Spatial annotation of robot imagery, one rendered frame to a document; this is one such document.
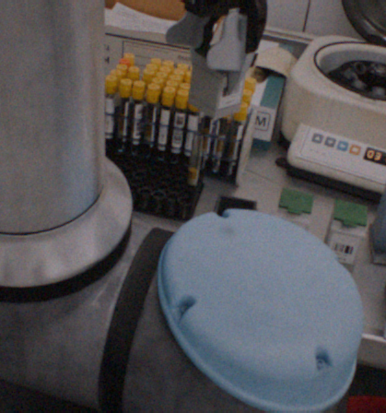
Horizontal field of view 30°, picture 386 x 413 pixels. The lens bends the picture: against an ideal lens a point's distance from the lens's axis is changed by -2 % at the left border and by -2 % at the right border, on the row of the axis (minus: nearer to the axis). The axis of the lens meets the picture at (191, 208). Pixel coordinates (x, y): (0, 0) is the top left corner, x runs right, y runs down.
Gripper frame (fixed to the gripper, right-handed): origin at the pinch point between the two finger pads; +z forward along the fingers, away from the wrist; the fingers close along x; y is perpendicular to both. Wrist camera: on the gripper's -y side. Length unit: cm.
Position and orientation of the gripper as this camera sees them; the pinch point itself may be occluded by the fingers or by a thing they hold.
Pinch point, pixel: (219, 69)
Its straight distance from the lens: 81.2
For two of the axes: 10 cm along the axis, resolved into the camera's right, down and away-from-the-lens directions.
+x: 6.4, 5.1, -5.7
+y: -7.6, 3.2, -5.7
